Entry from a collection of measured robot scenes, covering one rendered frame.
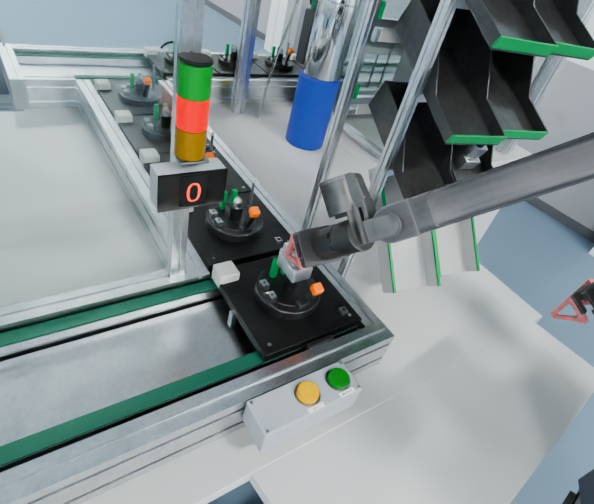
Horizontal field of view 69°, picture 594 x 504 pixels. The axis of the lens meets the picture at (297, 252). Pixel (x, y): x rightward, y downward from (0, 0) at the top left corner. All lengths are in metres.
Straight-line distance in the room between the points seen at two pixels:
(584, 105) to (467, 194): 3.51
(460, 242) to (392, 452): 0.54
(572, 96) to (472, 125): 3.27
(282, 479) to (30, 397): 0.44
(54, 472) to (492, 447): 0.79
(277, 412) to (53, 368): 0.39
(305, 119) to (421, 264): 0.85
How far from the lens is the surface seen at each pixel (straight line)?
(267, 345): 0.84
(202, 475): 0.83
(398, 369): 1.05
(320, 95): 1.68
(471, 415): 1.07
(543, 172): 0.65
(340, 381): 0.83
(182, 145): 0.72
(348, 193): 0.70
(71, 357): 0.89
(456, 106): 0.91
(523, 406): 1.16
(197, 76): 0.68
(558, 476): 2.35
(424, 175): 0.98
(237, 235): 1.02
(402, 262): 1.03
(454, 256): 1.16
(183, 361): 0.87
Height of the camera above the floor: 1.63
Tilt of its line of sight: 39 degrees down
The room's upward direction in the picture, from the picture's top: 16 degrees clockwise
